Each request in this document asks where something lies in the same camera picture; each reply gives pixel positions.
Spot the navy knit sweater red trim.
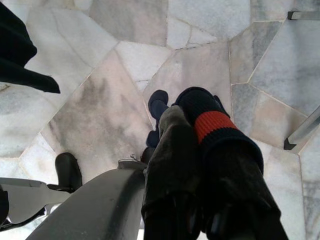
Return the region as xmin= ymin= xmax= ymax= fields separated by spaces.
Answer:
xmin=145 ymin=86 xmax=266 ymax=176

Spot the silver metal clothes rack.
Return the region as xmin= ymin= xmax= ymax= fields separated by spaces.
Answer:
xmin=283 ymin=9 xmax=320 ymax=151

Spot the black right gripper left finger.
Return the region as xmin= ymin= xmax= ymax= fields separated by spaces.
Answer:
xmin=140 ymin=105 xmax=205 ymax=240

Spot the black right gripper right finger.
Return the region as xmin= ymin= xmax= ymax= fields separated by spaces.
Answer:
xmin=199 ymin=147 xmax=291 ymax=240

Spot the black printed T-shirt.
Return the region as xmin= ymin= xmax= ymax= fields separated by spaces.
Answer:
xmin=0 ymin=0 xmax=62 ymax=95

